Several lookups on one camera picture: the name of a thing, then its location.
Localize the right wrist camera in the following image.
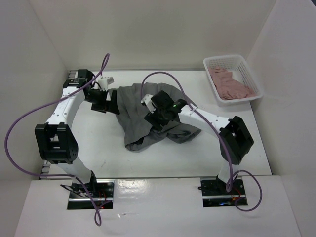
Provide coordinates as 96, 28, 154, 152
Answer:
141, 94, 156, 114

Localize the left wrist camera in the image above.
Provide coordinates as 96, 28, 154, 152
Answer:
97, 77, 114, 91

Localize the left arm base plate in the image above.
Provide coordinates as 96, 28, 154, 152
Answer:
60, 179, 115, 210

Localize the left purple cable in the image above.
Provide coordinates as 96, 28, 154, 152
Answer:
3, 53, 112, 227

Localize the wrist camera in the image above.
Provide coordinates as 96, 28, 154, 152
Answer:
97, 77, 114, 91
141, 94, 156, 114

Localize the pink skirt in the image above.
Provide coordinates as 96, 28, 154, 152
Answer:
208, 67, 256, 100

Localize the grey pleated skirt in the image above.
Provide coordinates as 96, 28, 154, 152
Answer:
116, 83, 201, 152

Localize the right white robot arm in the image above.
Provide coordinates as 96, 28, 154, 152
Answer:
141, 91, 254, 194

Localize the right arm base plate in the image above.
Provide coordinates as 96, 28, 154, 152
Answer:
197, 177, 248, 207

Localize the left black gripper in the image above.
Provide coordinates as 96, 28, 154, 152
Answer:
83, 88, 119, 115

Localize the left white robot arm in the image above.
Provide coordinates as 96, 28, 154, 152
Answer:
35, 69, 119, 198

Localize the white plastic basket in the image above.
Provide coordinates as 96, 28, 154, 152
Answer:
203, 54, 263, 107

